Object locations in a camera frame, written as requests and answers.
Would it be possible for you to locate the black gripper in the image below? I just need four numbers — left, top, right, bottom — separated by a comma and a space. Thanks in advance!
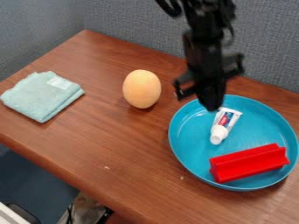
172, 31, 244, 111

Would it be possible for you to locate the white toothpaste tube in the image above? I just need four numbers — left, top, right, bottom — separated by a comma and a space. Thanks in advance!
210, 107, 243, 145

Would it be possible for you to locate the blue round plate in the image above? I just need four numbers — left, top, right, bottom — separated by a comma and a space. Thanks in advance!
168, 94, 299, 192

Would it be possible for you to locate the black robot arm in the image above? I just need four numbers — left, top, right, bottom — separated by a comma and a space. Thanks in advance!
155, 0, 244, 111

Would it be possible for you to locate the light green folded cloth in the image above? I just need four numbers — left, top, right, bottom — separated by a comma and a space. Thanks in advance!
0, 71, 86, 123

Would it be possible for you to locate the orange egg-shaped object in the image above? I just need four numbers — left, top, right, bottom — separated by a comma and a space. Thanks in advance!
123, 69, 162, 109

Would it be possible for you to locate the red plastic block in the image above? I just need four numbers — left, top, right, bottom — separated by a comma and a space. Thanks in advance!
210, 143, 290, 183

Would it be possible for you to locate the grey bag under table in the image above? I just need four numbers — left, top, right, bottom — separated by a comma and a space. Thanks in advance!
57, 192, 114, 224

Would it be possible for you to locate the white object bottom left corner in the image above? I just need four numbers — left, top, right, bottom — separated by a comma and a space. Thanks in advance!
0, 202, 29, 224

